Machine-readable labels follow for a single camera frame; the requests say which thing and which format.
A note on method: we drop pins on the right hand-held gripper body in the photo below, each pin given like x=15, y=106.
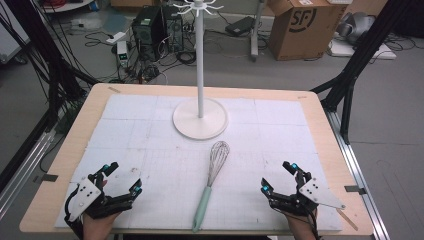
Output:
x=316, y=194

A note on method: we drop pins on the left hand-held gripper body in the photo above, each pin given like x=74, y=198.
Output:
x=87, y=197

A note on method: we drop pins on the white hook stand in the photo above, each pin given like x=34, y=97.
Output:
x=200, y=125

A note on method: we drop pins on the person's left hand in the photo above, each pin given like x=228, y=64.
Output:
x=96, y=228

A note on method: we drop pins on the person's right hand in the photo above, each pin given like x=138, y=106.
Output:
x=300, y=228

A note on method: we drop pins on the white grid mat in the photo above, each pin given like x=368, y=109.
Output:
x=166, y=190

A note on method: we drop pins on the black tape piece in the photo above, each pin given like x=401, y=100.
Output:
x=355, y=189
x=50, y=177

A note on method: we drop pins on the white device with green display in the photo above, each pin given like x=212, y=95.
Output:
x=122, y=53

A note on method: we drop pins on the white flat board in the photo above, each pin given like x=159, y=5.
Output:
x=346, y=50

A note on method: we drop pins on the white power strip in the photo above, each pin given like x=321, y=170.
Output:
x=116, y=37

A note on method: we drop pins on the brown cardboard box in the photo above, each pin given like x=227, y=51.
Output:
x=300, y=36

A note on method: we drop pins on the large black computer tower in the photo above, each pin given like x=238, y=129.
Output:
x=148, y=33

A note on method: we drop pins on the black power adapter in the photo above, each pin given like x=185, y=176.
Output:
x=240, y=26

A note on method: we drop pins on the grey rounded device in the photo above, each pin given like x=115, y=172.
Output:
x=355, y=26

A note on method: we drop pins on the small black computer tower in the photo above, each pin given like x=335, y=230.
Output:
x=174, y=30

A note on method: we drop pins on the aluminium rail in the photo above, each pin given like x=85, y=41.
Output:
x=23, y=170
x=360, y=183

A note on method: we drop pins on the black metal frame strut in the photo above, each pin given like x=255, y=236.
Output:
x=50, y=66
x=353, y=66

